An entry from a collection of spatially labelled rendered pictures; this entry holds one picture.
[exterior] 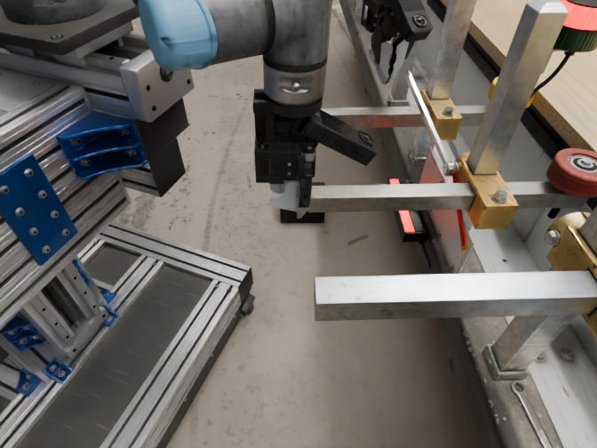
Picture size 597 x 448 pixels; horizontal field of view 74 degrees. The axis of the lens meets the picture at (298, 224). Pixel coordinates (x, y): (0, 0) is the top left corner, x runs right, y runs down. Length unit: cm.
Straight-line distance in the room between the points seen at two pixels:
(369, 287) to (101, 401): 96
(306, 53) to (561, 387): 65
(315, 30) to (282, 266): 125
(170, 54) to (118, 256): 116
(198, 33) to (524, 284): 37
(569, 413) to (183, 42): 74
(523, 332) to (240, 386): 97
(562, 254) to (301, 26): 36
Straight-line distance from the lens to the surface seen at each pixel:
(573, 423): 79
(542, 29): 59
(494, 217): 65
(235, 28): 41
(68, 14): 78
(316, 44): 46
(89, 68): 76
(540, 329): 56
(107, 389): 123
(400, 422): 135
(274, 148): 52
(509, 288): 41
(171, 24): 39
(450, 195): 64
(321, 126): 51
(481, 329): 70
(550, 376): 81
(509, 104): 62
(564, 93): 92
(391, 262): 166
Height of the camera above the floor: 126
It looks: 46 degrees down
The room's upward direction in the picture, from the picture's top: straight up
